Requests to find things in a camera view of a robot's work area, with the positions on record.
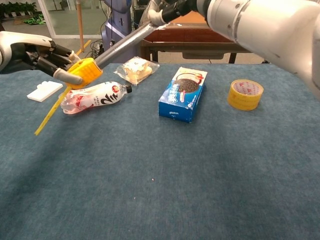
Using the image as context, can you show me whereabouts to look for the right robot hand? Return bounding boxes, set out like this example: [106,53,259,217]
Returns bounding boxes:
[147,0,208,27]

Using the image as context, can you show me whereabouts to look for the bread in clear bag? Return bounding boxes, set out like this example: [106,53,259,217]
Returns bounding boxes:
[113,56,160,87]

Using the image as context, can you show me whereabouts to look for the yellow packing tape roll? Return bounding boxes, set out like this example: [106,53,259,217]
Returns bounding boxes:
[226,79,265,111]

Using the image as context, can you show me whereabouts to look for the clear plastic drink bottle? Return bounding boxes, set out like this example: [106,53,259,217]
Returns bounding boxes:
[58,81,133,115]

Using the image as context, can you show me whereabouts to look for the black floor cables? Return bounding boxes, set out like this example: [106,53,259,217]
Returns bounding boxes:
[84,39,108,63]

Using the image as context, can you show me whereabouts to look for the white framed glass partition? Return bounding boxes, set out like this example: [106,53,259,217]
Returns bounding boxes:
[37,0,111,40]

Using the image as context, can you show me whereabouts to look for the purple robot base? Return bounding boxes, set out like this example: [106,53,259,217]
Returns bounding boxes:
[101,0,139,64]

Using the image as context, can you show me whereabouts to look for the green potted plants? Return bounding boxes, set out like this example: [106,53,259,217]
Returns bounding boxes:
[0,1,38,17]

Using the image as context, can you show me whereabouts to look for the green cloth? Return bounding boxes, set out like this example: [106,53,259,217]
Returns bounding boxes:
[22,14,47,25]

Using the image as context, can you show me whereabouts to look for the brown mahjong table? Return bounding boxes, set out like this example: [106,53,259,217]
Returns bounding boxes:
[136,9,272,65]

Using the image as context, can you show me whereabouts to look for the wooden pole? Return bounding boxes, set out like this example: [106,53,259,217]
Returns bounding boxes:
[76,0,85,53]

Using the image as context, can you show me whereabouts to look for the yellow tape measure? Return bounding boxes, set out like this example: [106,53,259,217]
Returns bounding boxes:
[34,21,173,136]

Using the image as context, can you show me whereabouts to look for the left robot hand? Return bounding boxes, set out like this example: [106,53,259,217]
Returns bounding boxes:
[0,31,83,86]

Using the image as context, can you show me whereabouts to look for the blue cookie box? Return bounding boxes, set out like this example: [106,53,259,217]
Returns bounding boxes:
[158,66,208,124]

